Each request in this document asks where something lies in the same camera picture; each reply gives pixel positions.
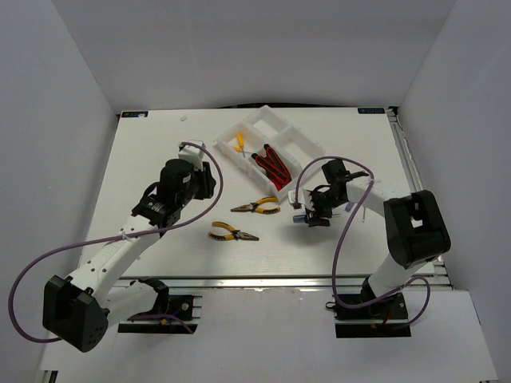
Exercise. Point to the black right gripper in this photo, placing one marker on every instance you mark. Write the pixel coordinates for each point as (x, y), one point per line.
(313, 216)

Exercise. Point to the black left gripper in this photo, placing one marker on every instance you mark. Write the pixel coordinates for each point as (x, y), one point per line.
(207, 182)

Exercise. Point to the blue screwdriver horizontal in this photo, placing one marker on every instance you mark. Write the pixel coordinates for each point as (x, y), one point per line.
(303, 218)

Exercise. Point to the yellow screwdriver long shaft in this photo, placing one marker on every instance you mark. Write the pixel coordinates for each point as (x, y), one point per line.
(240, 141)

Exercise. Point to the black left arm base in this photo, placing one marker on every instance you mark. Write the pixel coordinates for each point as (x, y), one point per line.
(170, 314)

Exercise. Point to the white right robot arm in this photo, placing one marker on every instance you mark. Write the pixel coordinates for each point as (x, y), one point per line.
(362, 189)

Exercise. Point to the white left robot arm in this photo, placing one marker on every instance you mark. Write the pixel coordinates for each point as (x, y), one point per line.
(80, 307)

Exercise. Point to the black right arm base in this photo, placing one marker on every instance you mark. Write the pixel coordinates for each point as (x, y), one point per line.
(386, 319)

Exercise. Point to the yellow pliers upper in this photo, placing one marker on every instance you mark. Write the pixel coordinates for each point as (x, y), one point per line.
(257, 206)

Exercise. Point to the yellow pliers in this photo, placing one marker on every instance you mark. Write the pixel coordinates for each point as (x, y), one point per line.
(257, 206)
(233, 234)

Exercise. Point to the yellow pliers lower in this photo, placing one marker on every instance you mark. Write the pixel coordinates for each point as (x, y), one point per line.
(233, 234)

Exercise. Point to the white compartment organizer tray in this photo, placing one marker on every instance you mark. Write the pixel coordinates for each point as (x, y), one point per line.
(266, 126)

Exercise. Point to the blue label right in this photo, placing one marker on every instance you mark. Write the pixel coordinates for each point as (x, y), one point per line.
(365, 110)

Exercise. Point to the blue label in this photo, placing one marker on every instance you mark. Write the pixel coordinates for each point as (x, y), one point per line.
(134, 114)
(365, 110)

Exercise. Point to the blue label left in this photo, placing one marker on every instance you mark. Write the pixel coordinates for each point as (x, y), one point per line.
(134, 114)

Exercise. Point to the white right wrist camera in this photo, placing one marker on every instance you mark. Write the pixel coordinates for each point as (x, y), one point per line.
(300, 199)

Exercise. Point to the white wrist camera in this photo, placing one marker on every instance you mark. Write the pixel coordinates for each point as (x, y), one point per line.
(192, 153)
(300, 199)

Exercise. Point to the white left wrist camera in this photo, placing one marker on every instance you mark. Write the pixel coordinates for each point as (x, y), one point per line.
(192, 153)

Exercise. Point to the aluminium rail front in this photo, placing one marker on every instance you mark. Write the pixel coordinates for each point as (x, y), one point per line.
(436, 281)

